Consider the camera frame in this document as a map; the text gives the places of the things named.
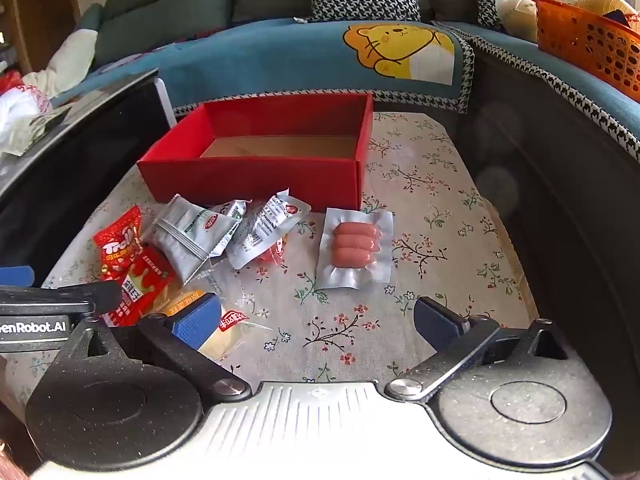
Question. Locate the white red print bag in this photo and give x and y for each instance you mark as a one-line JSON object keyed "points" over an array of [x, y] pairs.
{"points": [[20, 110]]}

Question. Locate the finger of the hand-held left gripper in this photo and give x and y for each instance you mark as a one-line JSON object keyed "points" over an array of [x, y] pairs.
{"points": [[15, 277], [100, 295]]}

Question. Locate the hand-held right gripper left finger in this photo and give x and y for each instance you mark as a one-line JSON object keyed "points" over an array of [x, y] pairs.
{"points": [[195, 317]]}

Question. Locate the clear bread packet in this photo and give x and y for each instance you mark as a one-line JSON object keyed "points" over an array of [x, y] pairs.
{"points": [[225, 340]]}

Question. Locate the wooden cabinet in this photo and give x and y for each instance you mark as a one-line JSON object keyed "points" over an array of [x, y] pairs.
{"points": [[45, 0]]}

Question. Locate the floral tablecloth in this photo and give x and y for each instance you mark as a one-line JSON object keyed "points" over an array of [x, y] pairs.
{"points": [[350, 310]]}

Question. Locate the clear sausage packet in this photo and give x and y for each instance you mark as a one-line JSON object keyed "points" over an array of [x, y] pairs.
{"points": [[352, 245]]}

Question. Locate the green sofa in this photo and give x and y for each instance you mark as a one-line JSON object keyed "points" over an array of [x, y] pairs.
{"points": [[150, 10]]}

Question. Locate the orange plastic basket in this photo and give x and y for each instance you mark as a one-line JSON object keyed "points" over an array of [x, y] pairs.
{"points": [[585, 40]]}

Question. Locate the white plastic bag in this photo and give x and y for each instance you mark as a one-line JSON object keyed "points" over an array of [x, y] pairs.
{"points": [[520, 5]]}

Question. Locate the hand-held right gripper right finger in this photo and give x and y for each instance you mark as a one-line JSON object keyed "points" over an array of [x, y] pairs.
{"points": [[440, 317]]}

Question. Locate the yellow ribbed object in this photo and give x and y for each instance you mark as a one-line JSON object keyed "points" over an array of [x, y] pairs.
{"points": [[605, 2]]}

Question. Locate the red white print snack packet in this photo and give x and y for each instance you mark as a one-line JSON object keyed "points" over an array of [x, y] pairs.
{"points": [[115, 245]]}

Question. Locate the white cloth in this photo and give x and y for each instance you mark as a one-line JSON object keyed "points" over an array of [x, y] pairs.
{"points": [[65, 60]]}

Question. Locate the teal houndstooth edge blanket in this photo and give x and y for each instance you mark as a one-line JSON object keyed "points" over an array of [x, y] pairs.
{"points": [[575, 75]]}

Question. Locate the silver white snack packet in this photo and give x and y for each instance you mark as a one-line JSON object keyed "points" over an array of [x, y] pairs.
{"points": [[185, 240], [265, 225]]}

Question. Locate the red cardboard box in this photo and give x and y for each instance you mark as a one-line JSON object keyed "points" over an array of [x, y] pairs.
{"points": [[250, 180]]}

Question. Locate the blue lion print blanket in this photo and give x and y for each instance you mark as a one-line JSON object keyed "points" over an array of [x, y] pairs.
{"points": [[275, 60]]}

